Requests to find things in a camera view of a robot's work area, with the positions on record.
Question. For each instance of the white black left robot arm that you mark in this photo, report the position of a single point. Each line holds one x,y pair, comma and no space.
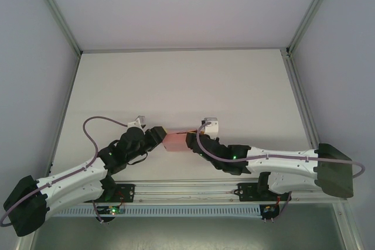
73,179

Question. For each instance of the grey metal lower panel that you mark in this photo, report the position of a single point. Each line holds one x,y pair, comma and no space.
187,235

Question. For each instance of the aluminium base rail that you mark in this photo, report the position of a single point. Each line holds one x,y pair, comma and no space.
187,191

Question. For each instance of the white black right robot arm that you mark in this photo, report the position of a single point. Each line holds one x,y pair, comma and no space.
281,159

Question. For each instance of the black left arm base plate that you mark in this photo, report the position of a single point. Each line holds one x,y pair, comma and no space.
129,193

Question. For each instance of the small blue circuit board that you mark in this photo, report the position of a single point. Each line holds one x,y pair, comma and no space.
268,210

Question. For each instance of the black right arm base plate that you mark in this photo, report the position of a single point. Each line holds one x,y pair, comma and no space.
247,193

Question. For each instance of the pink paper box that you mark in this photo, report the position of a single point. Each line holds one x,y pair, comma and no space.
175,143

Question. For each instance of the aluminium lower frame post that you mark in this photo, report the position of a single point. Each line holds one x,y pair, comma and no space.
350,232
26,243

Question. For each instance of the green-lit circuit board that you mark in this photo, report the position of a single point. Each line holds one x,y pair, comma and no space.
112,210

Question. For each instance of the aluminium table side rail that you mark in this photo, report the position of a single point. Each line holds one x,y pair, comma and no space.
300,100
66,100

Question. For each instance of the aluminium frame post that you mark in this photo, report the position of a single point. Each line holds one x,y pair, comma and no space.
311,13
26,243
57,13
350,232

